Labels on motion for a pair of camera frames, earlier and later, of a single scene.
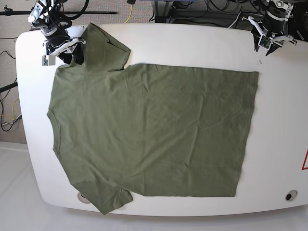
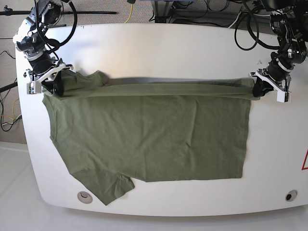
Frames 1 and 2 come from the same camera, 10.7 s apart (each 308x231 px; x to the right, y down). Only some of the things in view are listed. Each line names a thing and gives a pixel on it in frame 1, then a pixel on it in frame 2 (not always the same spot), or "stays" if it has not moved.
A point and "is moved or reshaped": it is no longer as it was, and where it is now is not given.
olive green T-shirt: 147,129 is moved or reshaped
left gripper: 58,44 -> 45,67
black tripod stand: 6,11 stays
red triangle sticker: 302,168 stays
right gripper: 269,28 -> 275,74
